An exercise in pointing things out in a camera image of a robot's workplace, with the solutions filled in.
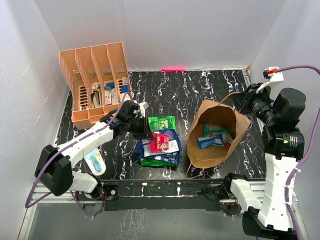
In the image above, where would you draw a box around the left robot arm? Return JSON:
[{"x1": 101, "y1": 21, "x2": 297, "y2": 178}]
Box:
[{"x1": 34, "y1": 100, "x2": 153, "y2": 200}]

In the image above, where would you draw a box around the dark blue spicy chips bag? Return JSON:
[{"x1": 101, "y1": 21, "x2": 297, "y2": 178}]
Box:
[{"x1": 134, "y1": 129, "x2": 183, "y2": 165}]

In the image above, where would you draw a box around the pink tape strip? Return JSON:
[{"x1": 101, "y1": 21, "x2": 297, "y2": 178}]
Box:
[{"x1": 160, "y1": 66, "x2": 186, "y2": 72}]

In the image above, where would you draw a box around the white red small box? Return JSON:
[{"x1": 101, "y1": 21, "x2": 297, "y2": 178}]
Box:
[{"x1": 120, "y1": 92, "x2": 132, "y2": 103}]

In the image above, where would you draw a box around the blue cookie snack pack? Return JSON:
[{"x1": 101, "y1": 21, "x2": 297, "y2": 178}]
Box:
[{"x1": 135, "y1": 140, "x2": 182, "y2": 167}]

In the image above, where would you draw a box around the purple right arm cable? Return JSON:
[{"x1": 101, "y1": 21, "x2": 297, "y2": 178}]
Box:
[{"x1": 254, "y1": 64, "x2": 320, "y2": 240}]

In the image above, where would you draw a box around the light blue packaged tool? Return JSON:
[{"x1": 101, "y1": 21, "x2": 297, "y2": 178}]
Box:
[{"x1": 84, "y1": 148, "x2": 107, "y2": 176}]

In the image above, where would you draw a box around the blue eraser box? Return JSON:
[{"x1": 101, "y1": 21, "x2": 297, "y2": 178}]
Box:
[{"x1": 120, "y1": 85, "x2": 130, "y2": 93}]

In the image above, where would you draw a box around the red white label box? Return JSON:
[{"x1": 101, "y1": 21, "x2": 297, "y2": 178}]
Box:
[{"x1": 104, "y1": 90, "x2": 113, "y2": 105}]

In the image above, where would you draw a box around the green chips bag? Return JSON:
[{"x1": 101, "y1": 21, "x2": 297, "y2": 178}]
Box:
[{"x1": 140, "y1": 115, "x2": 179, "y2": 168}]

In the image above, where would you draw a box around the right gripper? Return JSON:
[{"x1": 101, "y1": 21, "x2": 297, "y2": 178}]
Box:
[{"x1": 229, "y1": 83, "x2": 278, "y2": 125}]

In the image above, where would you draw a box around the black stapler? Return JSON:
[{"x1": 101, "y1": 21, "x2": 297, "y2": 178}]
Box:
[{"x1": 90, "y1": 90, "x2": 102, "y2": 108}]

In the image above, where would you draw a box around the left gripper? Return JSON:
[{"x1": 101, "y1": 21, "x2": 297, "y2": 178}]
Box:
[{"x1": 126, "y1": 115, "x2": 155, "y2": 141}]

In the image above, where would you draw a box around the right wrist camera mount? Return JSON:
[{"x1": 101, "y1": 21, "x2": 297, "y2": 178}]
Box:
[{"x1": 256, "y1": 66, "x2": 284, "y2": 94}]

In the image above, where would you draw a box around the brown paper bag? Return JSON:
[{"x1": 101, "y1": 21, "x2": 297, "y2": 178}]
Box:
[{"x1": 186, "y1": 91, "x2": 251, "y2": 173}]

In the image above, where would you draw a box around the blue snack bar pack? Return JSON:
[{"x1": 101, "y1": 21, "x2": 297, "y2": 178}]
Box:
[{"x1": 196, "y1": 133, "x2": 233, "y2": 149}]

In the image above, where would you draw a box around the red pink snack pack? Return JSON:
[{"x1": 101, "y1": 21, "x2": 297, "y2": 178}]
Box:
[{"x1": 150, "y1": 132, "x2": 169, "y2": 153}]

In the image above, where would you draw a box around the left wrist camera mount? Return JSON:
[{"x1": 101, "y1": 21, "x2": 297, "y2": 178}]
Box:
[{"x1": 133, "y1": 100, "x2": 149, "y2": 119}]

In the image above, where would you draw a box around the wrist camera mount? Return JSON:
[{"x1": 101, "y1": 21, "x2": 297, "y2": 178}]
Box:
[
  {"x1": 256, "y1": 66, "x2": 284, "y2": 94},
  {"x1": 133, "y1": 100, "x2": 149, "y2": 119}
]

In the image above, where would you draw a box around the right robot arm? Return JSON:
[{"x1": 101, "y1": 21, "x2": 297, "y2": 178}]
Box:
[{"x1": 222, "y1": 83, "x2": 306, "y2": 240}]

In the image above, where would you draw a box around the teal red snack bag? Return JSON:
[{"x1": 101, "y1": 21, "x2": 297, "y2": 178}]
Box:
[{"x1": 203, "y1": 123, "x2": 233, "y2": 137}]

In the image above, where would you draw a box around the aluminium front rail frame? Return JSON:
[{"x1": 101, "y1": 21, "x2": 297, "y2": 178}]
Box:
[{"x1": 17, "y1": 72, "x2": 308, "y2": 240}]

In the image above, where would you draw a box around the peach desk file organizer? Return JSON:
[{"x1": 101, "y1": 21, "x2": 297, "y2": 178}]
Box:
[{"x1": 59, "y1": 42, "x2": 132, "y2": 130}]

